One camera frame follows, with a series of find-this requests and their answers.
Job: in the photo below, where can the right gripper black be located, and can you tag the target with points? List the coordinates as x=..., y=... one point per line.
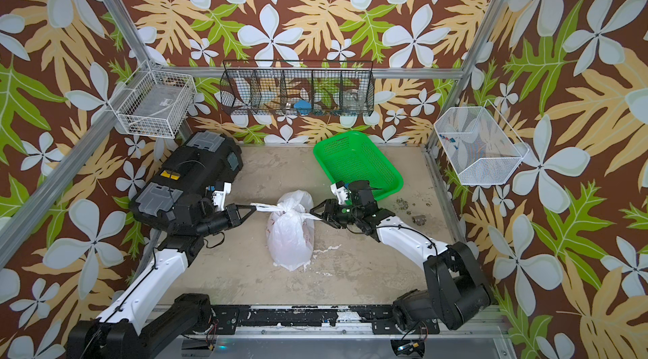
x=332, y=208

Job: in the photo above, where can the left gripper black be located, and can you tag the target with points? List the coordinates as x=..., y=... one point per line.
x=234, y=216

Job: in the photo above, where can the white plastic bag red print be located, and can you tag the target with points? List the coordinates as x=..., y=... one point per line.
x=290, y=229

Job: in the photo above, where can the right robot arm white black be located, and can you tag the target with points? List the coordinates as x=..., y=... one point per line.
x=456, y=287

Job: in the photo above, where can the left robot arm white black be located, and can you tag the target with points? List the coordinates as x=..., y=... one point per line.
x=124, y=330

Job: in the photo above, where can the green plastic basket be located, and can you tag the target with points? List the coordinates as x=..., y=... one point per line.
x=352, y=156

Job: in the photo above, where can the blue object in basket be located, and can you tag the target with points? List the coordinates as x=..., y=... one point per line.
x=303, y=107

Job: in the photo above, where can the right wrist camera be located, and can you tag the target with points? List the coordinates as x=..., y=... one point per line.
x=341, y=192

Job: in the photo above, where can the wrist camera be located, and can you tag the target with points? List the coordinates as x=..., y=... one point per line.
x=341, y=192
x=219, y=192

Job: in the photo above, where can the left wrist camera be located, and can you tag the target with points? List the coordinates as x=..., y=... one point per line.
x=219, y=192

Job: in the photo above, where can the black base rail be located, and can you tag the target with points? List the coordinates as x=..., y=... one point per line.
x=380, y=319

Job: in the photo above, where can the black wire basket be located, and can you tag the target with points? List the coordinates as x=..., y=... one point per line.
x=332, y=87

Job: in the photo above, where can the white wire basket left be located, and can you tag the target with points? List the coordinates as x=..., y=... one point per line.
x=154, y=102

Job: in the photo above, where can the white wire basket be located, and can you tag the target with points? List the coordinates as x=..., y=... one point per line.
x=480, y=144
x=154, y=102

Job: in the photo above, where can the white wire basket right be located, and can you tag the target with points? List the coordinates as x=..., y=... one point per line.
x=480, y=144

